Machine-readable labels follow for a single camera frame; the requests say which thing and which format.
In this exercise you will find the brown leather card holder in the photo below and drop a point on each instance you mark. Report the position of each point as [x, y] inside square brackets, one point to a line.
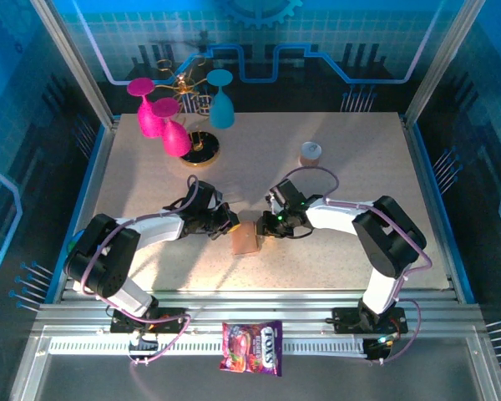
[244, 242]

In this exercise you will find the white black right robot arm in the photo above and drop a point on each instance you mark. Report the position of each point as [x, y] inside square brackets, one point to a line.
[334, 217]

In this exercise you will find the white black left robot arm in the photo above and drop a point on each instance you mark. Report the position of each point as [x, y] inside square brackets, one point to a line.
[158, 227]

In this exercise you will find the paper cup with white lid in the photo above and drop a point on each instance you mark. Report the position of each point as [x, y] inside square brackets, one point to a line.
[310, 150]

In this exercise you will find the pink plastic goblet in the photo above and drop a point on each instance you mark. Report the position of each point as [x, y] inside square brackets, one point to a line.
[150, 121]
[176, 140]

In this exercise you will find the blue plastic goblet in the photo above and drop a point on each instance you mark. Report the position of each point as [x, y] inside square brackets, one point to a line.
[221, 113]

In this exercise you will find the purple candy bag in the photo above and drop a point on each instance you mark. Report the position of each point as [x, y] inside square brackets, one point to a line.
[250, 346]

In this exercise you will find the blue green round object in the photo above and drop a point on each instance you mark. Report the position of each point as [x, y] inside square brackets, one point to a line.
[72, 246]

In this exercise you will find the small controller board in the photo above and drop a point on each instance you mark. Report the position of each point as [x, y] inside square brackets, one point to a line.
[378, 348]
[144, 344]

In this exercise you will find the aluminium table frame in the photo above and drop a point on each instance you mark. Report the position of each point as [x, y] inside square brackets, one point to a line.
[275, 310]

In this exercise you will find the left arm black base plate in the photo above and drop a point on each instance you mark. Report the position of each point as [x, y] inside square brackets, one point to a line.
[171, 317]

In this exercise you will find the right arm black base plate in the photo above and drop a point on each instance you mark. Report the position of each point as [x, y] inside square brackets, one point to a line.
[346, 319]

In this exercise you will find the aluminium frame post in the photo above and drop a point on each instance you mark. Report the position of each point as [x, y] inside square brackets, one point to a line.
[441, 62]
[76, 62]

